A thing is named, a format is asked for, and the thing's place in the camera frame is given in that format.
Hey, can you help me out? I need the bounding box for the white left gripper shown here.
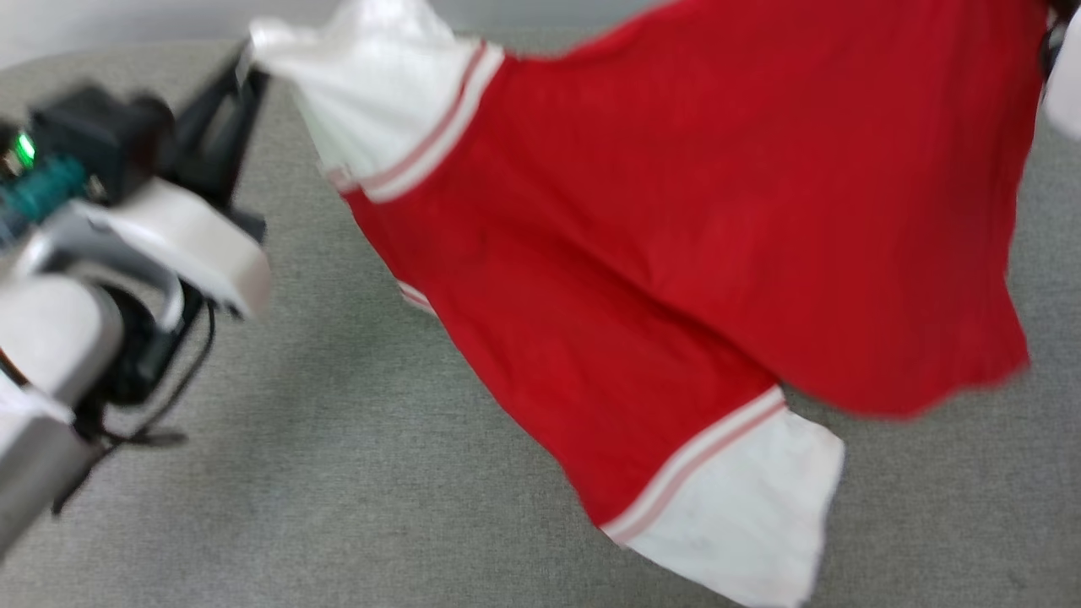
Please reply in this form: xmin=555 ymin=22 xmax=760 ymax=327
xmin=51 ymin=46 xmax=273 ymax=322

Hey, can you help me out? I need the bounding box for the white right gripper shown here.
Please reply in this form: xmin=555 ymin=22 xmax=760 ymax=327
xmin=1040 ymin=4 xmax=1081 ymax=142

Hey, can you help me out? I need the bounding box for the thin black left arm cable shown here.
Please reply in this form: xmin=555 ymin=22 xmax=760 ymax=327
xmin=51 ymin=300 xmax=218 ymax=518

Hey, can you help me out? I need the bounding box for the red and white shirt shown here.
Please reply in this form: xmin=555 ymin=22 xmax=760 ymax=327
xmin=247 ymin=0 xmax=1054 ymax=608

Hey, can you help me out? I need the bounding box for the grey fabric sofa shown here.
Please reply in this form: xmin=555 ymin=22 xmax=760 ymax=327
xmin=0 ymin=25 xmax=1081 ymax=608

